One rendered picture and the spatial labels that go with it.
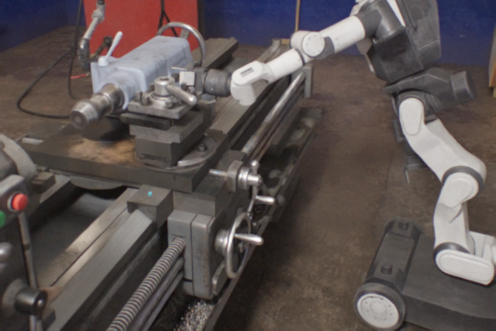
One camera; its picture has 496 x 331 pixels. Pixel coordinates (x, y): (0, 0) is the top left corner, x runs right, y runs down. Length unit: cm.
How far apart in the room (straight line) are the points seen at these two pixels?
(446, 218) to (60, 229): 149
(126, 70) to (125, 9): 275
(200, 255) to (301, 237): 132
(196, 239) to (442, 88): 108
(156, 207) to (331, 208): 176
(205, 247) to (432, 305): 110
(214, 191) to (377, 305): 106
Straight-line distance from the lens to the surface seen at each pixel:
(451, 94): 232
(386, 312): 261
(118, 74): 195
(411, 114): 234
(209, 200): 177
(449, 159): 243
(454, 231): 258
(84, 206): 206
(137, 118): 176
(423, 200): 354
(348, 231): 318
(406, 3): 221
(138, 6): 469
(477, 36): 576
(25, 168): 144
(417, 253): 282
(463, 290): 268
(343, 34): 201
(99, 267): 160
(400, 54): 226
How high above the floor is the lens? 180
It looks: 26 degrees down
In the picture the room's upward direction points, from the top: straight up
